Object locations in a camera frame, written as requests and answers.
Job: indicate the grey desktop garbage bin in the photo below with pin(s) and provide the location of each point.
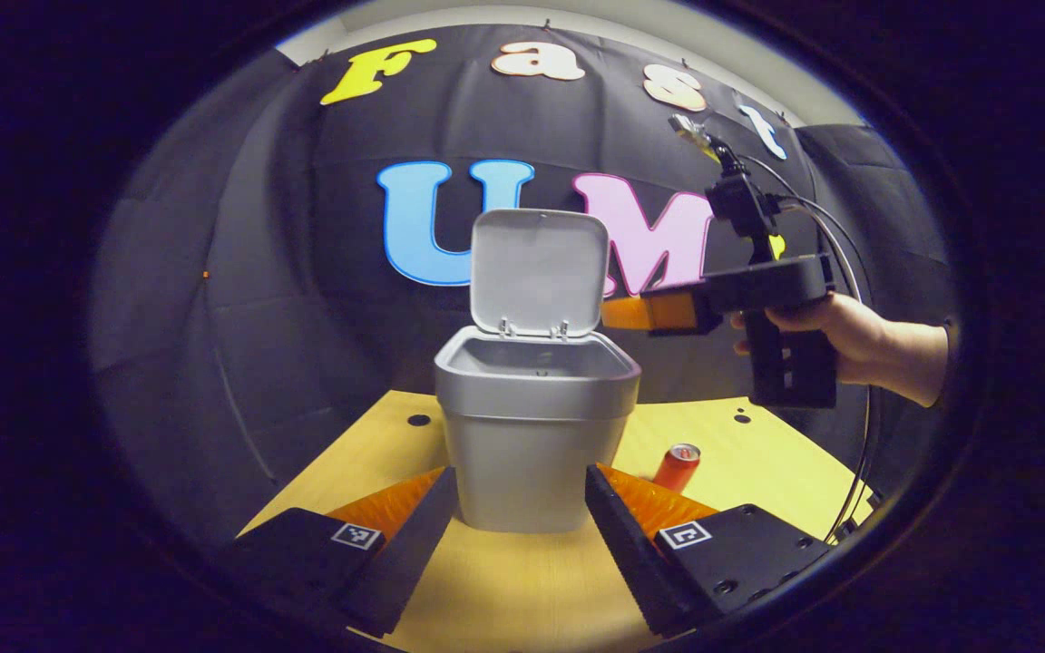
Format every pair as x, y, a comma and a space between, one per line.
532, 453

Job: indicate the red pop can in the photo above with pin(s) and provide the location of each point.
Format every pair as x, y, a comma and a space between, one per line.
675, 470

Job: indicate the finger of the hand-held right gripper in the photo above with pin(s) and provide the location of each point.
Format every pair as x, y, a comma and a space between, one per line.
659, 311

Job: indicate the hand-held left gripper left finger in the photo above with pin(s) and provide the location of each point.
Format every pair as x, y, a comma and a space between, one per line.
405, 553

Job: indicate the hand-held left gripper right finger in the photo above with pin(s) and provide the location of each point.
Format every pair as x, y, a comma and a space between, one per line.
627, 553

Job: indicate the black backdrop cloth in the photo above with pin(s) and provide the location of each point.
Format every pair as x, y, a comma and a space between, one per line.
305, 272

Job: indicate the wooden desktop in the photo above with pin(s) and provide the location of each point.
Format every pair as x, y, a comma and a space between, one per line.
504, 589

